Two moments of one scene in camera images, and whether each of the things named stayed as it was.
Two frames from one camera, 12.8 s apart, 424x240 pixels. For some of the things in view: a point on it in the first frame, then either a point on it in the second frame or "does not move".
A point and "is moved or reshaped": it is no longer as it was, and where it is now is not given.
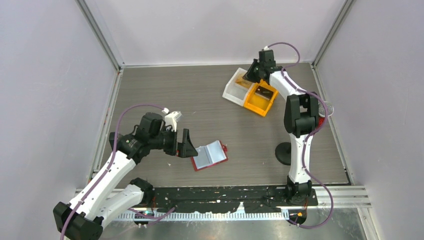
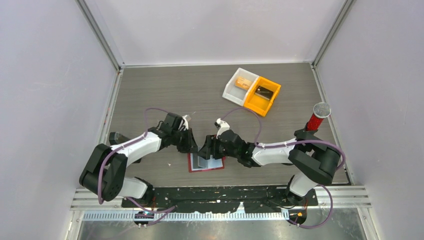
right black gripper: x=249 y=75 to x=206 y=152
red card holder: x=209 y=154 is moved or reshaped
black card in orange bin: x=264 y=93 does not move
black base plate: x=226 y=199 does not move
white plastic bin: x=237 y=89 does not move
